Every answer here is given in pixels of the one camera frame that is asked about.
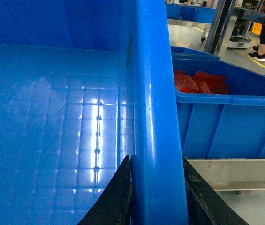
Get red parts in crate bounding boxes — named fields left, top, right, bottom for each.
left=174, top=70, right=230, bottom=94

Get blue crate with red parts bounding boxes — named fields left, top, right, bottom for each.
left=173, top=59, right=265, bottom=159

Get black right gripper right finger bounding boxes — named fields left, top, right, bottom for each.
left=183, top=159, right=247, bottom=225

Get stainless steel shelf rack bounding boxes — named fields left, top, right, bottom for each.
left=185, top=159, right=265, bottom=191

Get large blue plastic crate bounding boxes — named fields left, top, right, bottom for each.
left=0, top=0, right=189, bottom=225

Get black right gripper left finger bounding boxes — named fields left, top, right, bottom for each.
left=78, top=155, right=132, bottom=225

